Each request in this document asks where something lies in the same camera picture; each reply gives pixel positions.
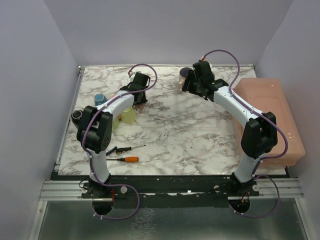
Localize purple mug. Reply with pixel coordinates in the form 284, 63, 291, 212
179, 67, 192, 78

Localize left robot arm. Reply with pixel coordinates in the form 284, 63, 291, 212
76, 72, 150, 198

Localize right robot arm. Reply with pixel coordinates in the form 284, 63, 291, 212
182, 61, 278, 196

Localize yellow-green faceted mug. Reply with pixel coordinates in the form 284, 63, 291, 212
120, 107, 137, 125

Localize light green mug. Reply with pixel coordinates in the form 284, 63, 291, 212
111, 117, 120, 133

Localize blue mug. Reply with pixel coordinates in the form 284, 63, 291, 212
94, 93, 108, 106

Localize black mug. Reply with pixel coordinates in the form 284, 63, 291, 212
70, 110, 83, 129

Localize pink storage bin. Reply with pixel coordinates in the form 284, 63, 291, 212
231, 77, 306, 168

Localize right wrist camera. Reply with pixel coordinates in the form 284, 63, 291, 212
198, 58, 213, 69

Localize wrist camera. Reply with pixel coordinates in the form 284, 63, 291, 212
198, 58, 213, 69
128, 71, 141, 82

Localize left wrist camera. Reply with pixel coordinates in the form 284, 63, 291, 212
128, 71, 141, 82

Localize blue handled pliers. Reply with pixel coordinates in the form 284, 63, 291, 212
106, 146, 118, 156

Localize black handled screwdriver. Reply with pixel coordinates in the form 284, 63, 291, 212
114, 144, 146, 154

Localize orange handled screwdriver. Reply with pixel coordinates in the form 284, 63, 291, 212
106, 156, 139, 163

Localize black mounting base plate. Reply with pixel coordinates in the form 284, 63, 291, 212
50, 172, 259, 209

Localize aluminium rail frame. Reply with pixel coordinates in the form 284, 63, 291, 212
30, 65, 310, 240

